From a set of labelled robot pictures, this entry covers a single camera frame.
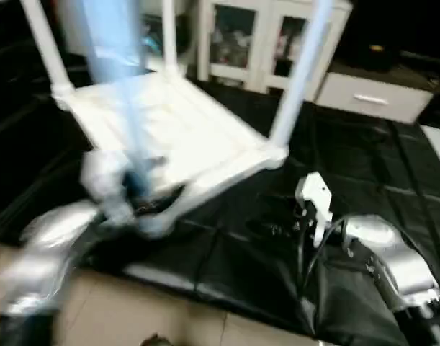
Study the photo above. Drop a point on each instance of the white plastic table top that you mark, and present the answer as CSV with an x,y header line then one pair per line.
x,y
198,137

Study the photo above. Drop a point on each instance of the white drawer unit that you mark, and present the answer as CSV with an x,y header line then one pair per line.
x,y
371,97

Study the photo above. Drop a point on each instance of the black speaker box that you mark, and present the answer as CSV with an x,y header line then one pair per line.
x,y
378,50

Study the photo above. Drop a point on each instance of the white glass door cabinet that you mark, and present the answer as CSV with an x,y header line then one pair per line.
x,y
263,43

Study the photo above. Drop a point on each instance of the white flat board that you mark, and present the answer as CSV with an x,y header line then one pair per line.
x,y
439,144

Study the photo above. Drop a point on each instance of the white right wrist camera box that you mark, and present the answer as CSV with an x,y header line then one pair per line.
x,y
313,194

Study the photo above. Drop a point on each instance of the black table mat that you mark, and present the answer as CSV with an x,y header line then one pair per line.
x,y
241,267

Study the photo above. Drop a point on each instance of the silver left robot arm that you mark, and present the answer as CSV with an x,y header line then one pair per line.
x,y
54,231

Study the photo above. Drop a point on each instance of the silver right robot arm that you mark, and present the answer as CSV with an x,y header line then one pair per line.
x,y
385,252

